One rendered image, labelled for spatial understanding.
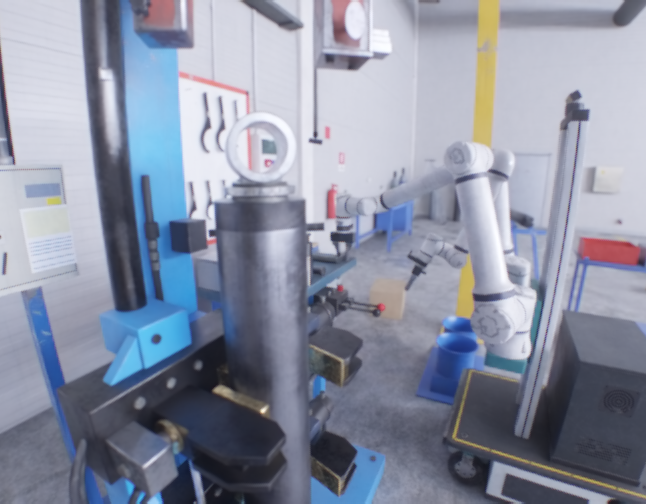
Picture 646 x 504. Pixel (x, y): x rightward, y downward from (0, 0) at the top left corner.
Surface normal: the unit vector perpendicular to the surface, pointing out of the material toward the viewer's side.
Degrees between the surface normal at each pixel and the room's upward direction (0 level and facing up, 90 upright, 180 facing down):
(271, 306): 90
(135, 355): 90
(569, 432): 90
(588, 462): 90
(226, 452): 0
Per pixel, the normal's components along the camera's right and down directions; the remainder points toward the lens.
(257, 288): 0.02, 0.24
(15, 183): 0.89, 0.11
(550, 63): -0.46, 0.21
